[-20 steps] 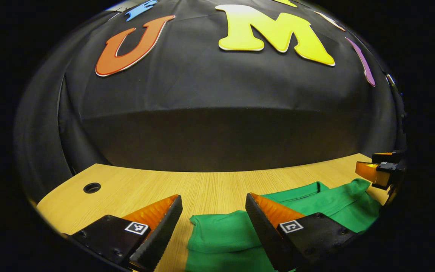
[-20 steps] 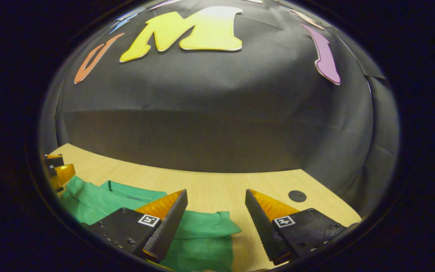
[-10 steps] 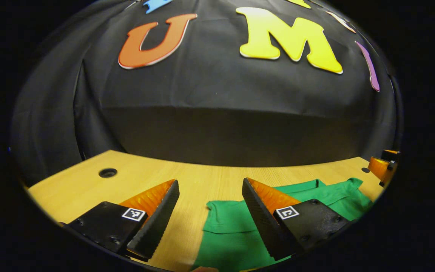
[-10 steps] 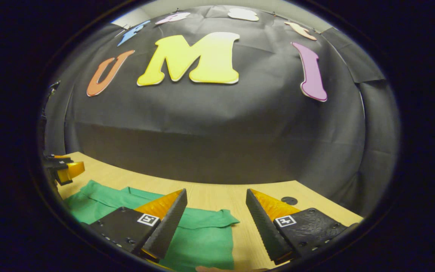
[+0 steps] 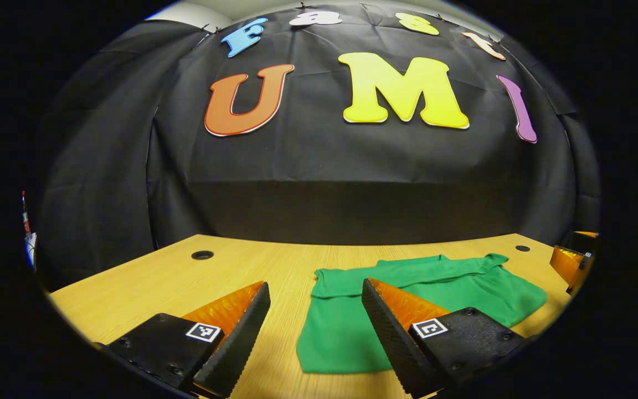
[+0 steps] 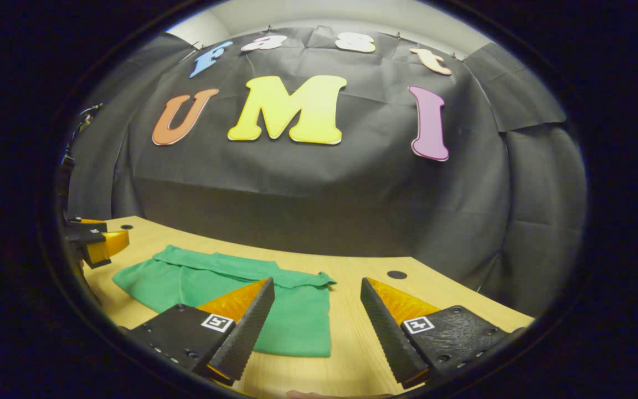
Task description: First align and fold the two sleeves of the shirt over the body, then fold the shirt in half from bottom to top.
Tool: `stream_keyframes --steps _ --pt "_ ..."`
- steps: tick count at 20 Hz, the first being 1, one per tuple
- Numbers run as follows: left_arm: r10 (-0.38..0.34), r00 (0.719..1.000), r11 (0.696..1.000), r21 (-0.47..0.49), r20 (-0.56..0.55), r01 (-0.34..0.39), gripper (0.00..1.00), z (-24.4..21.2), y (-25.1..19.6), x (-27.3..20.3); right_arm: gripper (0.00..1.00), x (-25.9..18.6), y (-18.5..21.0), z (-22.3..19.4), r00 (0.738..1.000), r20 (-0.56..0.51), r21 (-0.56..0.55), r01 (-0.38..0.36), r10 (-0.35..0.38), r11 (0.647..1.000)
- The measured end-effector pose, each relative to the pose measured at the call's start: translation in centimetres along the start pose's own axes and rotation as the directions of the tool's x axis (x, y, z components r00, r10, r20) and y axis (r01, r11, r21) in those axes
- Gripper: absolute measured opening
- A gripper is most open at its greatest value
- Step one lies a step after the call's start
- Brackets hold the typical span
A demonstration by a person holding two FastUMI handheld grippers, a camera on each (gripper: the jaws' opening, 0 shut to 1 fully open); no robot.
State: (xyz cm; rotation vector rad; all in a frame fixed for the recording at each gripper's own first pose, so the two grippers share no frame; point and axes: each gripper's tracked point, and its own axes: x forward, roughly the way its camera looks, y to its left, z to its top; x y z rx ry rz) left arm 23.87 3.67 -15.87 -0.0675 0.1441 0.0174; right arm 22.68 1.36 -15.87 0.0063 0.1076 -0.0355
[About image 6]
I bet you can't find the black backdrop cloth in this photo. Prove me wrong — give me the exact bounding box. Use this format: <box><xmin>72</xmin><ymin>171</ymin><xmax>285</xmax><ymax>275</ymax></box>
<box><xmin>67</xmin><ymin>25</ymin><xmax>588</xmax><ymax>318</ymax></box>

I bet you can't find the green T-shirt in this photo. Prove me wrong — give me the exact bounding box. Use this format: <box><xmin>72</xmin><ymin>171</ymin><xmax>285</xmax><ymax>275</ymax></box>
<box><xmin>112</xmin><ymin>244</ymin><xmax>337</xmax><ymax>358</ymax></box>

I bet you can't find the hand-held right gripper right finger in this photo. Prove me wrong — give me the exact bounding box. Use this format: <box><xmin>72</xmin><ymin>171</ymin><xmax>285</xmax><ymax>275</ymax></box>
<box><xmin>360</xmin><ymin>277</ymin><xmax>526</xmax><ymax>390</ymax></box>

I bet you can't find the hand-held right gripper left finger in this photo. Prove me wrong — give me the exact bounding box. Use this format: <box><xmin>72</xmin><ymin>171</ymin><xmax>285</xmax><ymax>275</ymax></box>
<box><xmin>120</xmin><ymin>277</ymin><xmax>275</xmax><ymax>387</ymax></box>

